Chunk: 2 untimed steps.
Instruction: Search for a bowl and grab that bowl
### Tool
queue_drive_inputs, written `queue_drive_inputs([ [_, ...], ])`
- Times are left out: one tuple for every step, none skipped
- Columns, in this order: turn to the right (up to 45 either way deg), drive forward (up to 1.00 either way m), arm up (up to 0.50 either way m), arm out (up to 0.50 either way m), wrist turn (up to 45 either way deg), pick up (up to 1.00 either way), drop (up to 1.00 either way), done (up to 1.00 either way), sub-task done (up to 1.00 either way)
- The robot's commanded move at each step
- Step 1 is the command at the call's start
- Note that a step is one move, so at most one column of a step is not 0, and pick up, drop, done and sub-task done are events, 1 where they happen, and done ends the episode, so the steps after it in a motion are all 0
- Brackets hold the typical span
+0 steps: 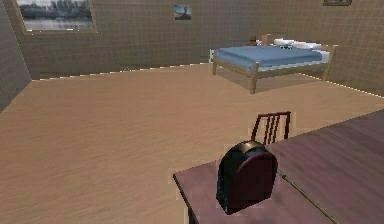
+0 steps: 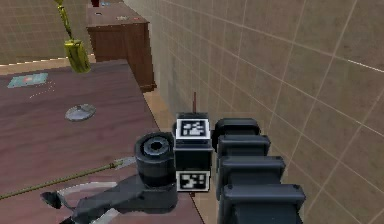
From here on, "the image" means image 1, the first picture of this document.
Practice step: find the wooden bed with blue cover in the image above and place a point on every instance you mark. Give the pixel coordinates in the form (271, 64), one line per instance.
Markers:
(266, 56)

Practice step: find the framed picture with wooden frame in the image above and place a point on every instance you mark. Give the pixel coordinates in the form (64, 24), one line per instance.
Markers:
(336, 2)

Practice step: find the white pillow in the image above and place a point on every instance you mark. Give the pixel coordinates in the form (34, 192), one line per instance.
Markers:
(283, 41)
(306, 45)

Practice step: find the large framed landscape picture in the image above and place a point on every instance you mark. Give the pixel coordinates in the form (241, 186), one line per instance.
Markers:
(56, 15)

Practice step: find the small dark green object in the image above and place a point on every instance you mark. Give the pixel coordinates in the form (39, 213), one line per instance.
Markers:
(286, 47)

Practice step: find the small framed picture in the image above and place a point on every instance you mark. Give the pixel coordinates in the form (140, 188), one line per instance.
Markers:
(182, 12)

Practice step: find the small brown object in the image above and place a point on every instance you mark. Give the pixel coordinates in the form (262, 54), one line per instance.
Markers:
(253, 41)

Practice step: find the dark red wooden chair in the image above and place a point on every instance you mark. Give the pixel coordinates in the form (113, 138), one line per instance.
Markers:
(271, 126)

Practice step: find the black and maroon rounded appliance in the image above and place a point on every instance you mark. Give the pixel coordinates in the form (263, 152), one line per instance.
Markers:
(246, 176)

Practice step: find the dark purple table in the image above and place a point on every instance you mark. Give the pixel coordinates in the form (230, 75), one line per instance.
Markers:
(333, 173)

